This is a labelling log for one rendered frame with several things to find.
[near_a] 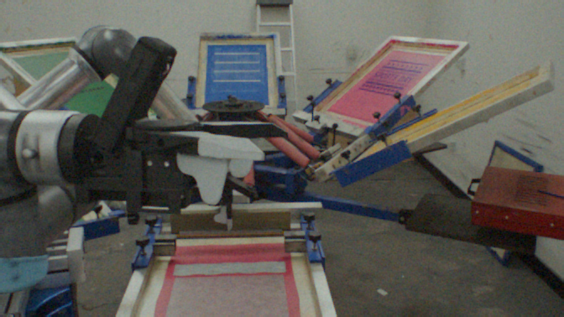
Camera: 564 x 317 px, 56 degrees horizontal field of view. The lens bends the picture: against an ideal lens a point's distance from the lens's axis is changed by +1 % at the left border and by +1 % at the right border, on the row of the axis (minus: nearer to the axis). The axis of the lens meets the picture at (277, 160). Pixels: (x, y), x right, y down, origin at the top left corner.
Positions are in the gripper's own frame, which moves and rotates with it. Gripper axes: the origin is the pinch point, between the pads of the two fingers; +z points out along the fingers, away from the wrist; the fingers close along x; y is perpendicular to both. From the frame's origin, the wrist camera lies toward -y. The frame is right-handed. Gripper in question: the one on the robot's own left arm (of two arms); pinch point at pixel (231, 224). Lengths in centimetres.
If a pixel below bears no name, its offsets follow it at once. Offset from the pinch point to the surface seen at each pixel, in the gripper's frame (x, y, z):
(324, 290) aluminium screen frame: 33.2, -27.5, 6.4
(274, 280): 21.0, -13.6, 9.8
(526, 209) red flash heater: 4, -101, -5
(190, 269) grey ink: 13.7, 12.7, 9.1
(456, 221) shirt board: -20, -88, 11
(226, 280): 20.1, 1.2, 9.7
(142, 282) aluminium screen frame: 25.1, 25.7, 6.3
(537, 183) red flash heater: -21, -118, -5
